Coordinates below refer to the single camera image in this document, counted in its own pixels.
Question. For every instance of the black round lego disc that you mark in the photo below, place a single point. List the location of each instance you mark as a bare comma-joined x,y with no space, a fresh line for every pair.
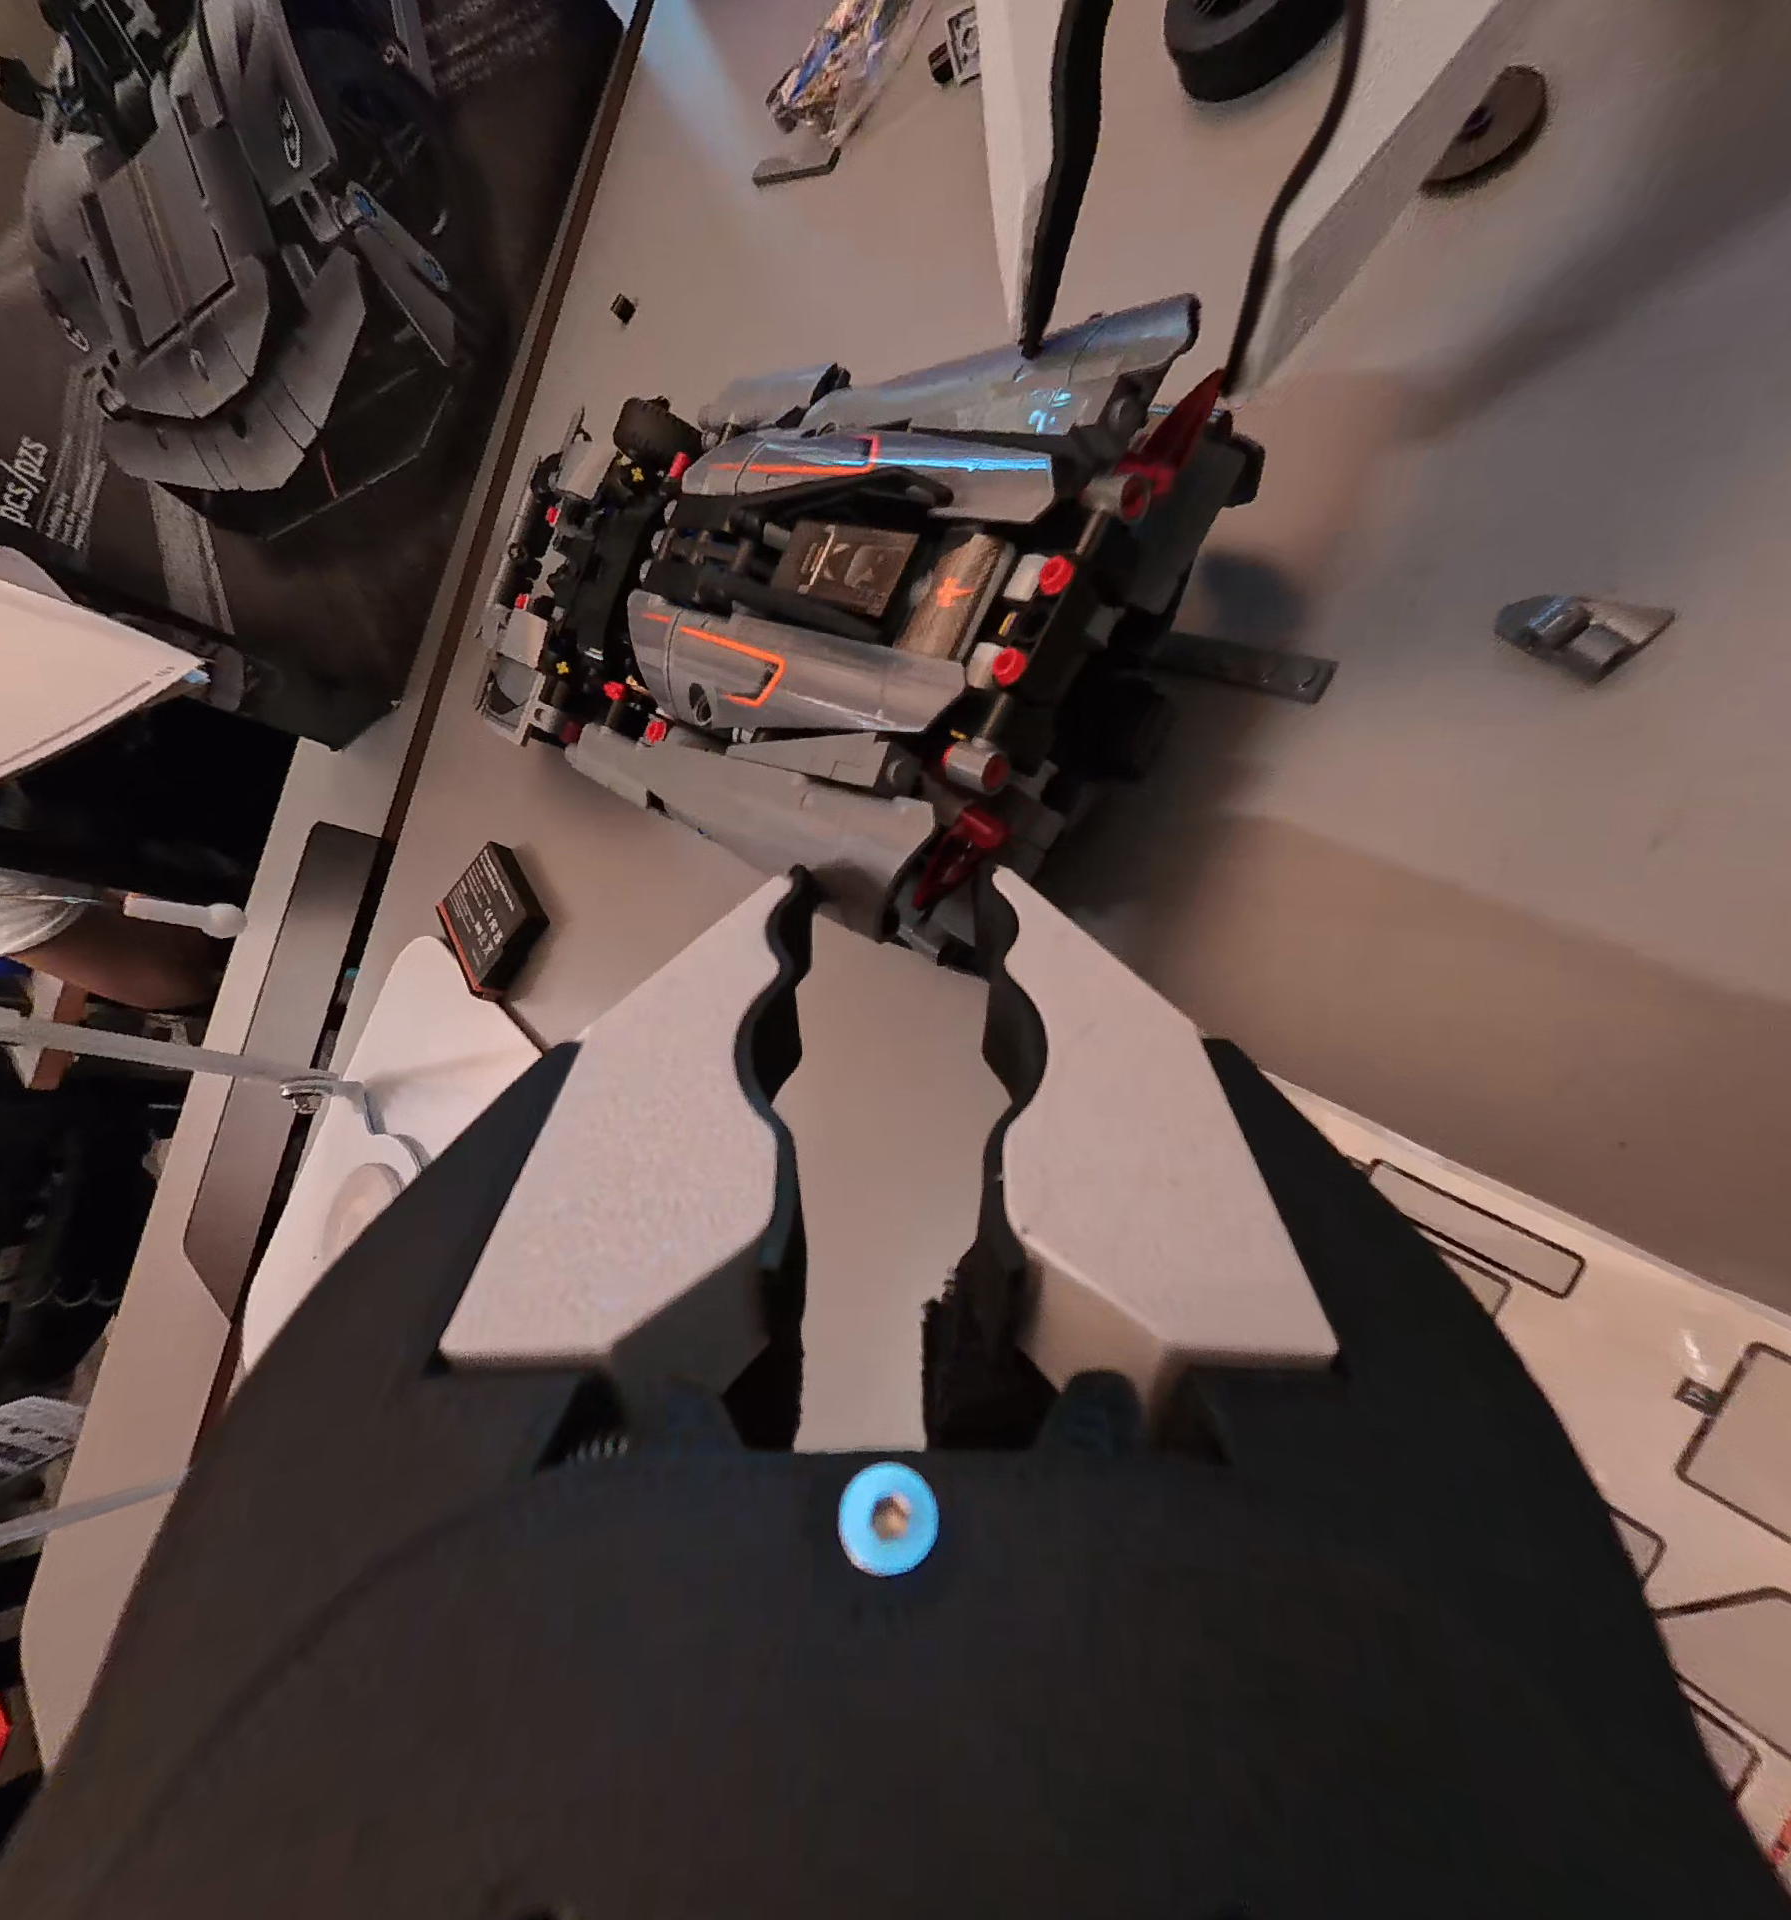
1488,129

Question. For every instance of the dark lego set box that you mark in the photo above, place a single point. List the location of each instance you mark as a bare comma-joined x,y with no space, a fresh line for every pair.
236,300

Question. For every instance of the grey curved lego piece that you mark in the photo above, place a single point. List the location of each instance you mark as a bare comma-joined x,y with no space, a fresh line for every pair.
1585,634

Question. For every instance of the black battery pack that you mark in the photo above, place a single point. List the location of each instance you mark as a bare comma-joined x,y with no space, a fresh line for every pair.
494,918

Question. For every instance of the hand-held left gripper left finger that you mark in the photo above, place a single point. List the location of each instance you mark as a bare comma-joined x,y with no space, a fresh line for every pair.
596,1201

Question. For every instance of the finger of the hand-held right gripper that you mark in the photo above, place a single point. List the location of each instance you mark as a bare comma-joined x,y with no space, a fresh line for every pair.
1023,134
1407,89

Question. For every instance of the lego instruction booklet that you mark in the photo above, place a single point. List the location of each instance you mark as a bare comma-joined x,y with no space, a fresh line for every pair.
26,674

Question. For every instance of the paper parts template sheet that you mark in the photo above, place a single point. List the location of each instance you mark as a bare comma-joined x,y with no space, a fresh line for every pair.
1631,1349

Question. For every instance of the grey lego car model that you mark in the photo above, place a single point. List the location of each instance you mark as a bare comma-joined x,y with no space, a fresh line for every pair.
837,630

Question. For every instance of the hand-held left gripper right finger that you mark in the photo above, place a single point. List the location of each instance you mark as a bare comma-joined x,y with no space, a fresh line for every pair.
1165,1201

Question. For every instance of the long grey lego plate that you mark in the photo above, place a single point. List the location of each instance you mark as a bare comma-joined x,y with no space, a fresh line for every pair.
1264,670

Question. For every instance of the black lego wheel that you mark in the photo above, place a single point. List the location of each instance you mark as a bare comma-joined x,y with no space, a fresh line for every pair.
1248,53

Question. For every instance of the white book stand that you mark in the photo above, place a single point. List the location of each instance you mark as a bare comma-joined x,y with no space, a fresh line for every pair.
415,1036

